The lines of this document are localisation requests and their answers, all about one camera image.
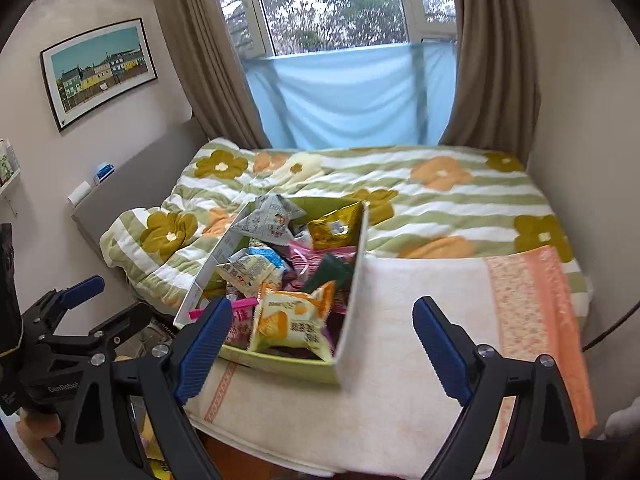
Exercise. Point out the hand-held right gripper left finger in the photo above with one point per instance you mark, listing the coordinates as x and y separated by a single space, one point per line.
205 345

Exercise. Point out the framed houses picture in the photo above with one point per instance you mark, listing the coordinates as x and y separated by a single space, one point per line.
95 72

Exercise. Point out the brown curtain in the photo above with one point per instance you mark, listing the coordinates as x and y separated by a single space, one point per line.
495 85
210 75

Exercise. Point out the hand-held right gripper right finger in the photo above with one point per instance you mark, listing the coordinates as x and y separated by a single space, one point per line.
440 345

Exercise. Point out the white paper roll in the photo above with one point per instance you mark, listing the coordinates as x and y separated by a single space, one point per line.
79 195

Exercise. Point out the blue white small box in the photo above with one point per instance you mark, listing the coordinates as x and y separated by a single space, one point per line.
104 173

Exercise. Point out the orange white bread bag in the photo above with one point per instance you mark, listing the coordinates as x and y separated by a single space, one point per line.
285 325

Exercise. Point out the grey headboard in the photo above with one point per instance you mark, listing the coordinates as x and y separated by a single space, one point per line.
135 180

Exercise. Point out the window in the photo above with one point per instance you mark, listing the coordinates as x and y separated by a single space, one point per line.
325 5

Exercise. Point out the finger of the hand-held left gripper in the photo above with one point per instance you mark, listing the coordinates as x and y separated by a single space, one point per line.
82 287
120 327

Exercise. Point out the white wall shelf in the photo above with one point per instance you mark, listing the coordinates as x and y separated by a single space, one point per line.
7 167

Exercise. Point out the green cardboard box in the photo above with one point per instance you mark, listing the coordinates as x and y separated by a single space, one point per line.
350 310

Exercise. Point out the person's left forearm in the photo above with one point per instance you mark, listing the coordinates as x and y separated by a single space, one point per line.
37 430

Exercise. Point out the pile of snack packets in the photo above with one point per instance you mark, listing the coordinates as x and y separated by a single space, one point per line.
280 260

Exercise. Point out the white fuzzy clothing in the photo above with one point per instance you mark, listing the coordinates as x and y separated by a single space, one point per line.
622 420

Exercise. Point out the cream orange towel blanket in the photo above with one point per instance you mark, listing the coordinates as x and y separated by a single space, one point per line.
425 275

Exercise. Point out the light blue cloth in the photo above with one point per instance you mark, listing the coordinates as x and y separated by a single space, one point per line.
350 95

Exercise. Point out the floral striped quilt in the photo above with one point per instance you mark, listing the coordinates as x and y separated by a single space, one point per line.
450 200

